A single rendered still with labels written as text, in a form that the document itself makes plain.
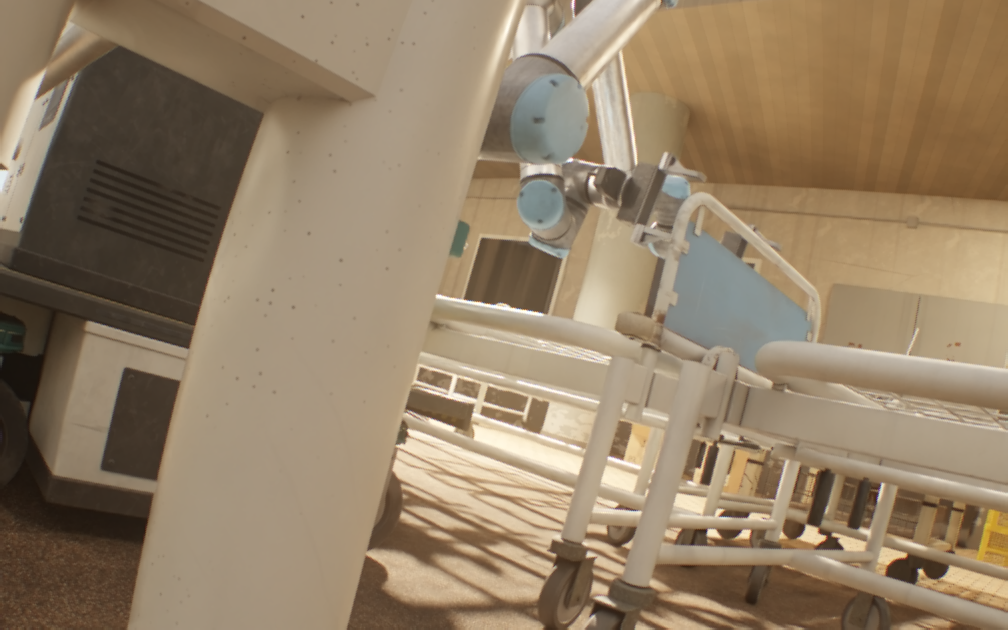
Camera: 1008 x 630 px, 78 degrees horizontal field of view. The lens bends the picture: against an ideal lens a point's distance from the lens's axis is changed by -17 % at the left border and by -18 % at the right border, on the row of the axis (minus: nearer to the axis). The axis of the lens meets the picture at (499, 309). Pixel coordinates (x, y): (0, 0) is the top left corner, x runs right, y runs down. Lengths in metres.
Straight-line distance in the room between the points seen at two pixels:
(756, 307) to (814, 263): 6.49
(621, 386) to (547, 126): 0.41
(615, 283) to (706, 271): 5.06
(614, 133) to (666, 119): 5.02
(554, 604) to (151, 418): 0.65
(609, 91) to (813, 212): 6.54
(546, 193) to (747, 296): 0.45
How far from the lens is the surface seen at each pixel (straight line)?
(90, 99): 1.04
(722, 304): 1.43
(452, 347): 1.59
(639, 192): 1.53
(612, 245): 6.50
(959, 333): 7.45
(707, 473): 1.64
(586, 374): 1.35
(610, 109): 1.85
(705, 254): 1.36
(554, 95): 1.17
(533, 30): 1.65
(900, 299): 7.63
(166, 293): 1.07
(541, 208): 1.46
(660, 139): 6.80
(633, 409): 1.21
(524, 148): 1.18
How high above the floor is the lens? 0.36
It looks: 6 degrees up
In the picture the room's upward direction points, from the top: 16 degrees clockwise
